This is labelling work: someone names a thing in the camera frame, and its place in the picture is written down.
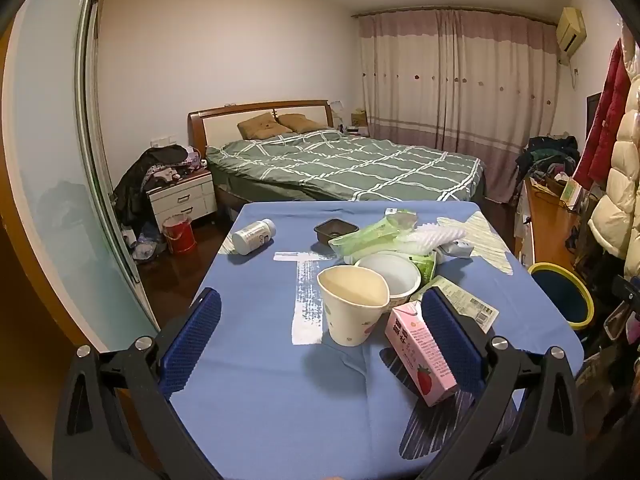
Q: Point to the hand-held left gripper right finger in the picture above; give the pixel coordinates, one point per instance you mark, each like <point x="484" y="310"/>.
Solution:
<point x="450" y="340"/>

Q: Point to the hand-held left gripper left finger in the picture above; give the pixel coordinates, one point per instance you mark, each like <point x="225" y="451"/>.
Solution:
<point x="192" y="340"/>

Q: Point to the green packet with white label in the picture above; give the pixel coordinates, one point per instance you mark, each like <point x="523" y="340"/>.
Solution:
<point x="470" y="305"/>

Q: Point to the pink milk carton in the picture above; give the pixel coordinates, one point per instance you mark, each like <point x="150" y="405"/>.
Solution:
<point x="410" y="345"/>

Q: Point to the small green packet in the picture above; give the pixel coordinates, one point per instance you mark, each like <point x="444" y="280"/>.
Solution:
<point x="425" y="265"/>

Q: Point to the white bowl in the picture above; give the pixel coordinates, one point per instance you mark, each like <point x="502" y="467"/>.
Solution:
<point x="395" y="270"/>

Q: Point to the grey foil packet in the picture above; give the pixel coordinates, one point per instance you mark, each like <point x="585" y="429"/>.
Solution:
<point x="457" y="249"/>

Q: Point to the paper cup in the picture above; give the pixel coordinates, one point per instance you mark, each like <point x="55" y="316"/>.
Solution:
<point x="350" y="320"/>

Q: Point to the white pill bottle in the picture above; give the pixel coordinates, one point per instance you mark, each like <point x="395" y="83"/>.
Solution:
<point x="252" y="237"/>

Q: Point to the blue bin with yellow rim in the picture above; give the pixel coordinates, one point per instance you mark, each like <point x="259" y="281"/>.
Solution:
<point x="565" y="295"/>

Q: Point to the green wet wipes packet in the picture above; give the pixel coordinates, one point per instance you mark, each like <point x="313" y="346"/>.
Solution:
<point x="370" y="242"/>

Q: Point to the table with blue star cloth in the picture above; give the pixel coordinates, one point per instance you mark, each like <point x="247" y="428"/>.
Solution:
<point x="260" y="410"/>

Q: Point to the red bucket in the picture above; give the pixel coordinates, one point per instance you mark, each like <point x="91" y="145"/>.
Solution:
<point x="178" y="235"/>

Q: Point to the white nightstand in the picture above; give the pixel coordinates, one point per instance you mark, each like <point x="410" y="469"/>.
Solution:
<point x="180" y="200"/>

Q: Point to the wooden desk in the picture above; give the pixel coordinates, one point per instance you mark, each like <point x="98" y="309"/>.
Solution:
<point x="545" y="230"/>

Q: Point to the beige tote bag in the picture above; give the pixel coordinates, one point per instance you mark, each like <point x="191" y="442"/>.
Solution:
<point x="600" y="380"/>

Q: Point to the pile of dark clothes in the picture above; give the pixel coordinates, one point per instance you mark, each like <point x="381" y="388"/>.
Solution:
<point x="150" y="165"/>

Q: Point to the green paper box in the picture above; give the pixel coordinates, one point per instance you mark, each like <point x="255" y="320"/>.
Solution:
<point x="571" y="192"/>

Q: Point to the bed with green checked quilt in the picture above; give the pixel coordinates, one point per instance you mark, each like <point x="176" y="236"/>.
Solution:
<point x="350" y="165"/>

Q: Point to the clothes heap on desk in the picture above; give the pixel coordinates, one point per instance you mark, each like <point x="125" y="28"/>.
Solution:
<point x="547" y="157"/>

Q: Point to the wooden bed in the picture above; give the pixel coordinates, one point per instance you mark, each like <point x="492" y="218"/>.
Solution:
<point x="225" y="120"/>

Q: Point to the brown pillow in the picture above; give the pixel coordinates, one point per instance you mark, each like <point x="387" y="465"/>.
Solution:
<point x="262" y="126"/>
<point x="300" y="122"/>

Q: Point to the sliding glass wardrobe door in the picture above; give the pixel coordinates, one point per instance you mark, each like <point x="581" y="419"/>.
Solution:
<point x="50" y="160"/>

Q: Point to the cream puffer jacket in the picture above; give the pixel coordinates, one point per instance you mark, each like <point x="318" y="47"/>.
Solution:
<point x="625" y="185"/>

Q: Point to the bedside lamp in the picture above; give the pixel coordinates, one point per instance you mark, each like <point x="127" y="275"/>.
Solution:
<point x="337" y="112"/>

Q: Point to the pink and white curtain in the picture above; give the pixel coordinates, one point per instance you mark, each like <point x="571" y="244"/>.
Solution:
<point x="425" y="85"/>

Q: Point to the black monitor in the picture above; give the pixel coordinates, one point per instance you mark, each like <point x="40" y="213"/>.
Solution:
<point x="593" y="115"/>

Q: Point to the red coat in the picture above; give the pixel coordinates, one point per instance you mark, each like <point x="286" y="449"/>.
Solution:
<point x="605" y="120"/>

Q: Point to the wall socket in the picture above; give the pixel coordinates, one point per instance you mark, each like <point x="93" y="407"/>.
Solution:
<point x="161" y="141"/>

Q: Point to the wall air conditioner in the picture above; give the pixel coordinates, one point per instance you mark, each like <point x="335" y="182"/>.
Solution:
<point x="571" y="30"/>

